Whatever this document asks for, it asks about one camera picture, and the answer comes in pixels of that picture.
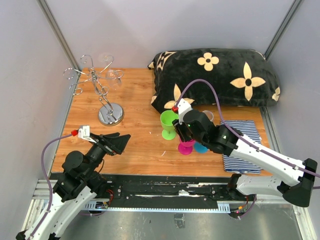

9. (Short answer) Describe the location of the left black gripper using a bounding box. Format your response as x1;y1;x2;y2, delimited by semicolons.
83;132;131;177

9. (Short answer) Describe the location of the pink wine glass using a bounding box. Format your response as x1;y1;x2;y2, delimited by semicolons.
178;139;195;155

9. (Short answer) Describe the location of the dark blue wine glass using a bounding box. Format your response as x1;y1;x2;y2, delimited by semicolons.
194;142;208;154

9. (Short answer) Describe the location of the clear wine glass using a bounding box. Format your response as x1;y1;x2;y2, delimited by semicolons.
202;110;214;122
98;55;124;90

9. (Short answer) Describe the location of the green wine glass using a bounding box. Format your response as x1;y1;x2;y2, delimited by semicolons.
160;110;179;141

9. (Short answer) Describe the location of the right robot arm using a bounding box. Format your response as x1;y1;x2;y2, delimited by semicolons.
172;107;318;208

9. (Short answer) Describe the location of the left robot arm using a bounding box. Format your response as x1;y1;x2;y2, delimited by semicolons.
15;132;131;240

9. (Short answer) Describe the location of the chrome wine glass rack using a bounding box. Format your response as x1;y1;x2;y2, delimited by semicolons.
63;54;125;127

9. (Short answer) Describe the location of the blue striped cloth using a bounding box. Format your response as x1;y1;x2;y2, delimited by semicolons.
219;119;263;175

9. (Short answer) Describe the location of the black floral pillow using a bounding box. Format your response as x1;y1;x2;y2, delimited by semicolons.
148;48;281;113

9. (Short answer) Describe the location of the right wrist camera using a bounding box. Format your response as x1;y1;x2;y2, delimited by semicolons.
171;99;192;125

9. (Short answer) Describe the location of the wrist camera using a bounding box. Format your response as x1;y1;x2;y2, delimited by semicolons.
171;99;192;125
71;125;96;144

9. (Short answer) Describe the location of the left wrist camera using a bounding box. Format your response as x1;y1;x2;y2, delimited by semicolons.
71;125;96;144

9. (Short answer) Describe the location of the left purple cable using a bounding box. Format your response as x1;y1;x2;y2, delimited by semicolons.
27;133;76;238

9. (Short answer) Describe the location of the purple cable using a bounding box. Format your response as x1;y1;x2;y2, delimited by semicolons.
27;133;76;238
174;78;320;191

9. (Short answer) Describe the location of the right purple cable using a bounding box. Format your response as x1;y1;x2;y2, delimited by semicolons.
174;78;320;191

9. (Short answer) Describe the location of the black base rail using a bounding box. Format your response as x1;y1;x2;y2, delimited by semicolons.
83;174;254;214

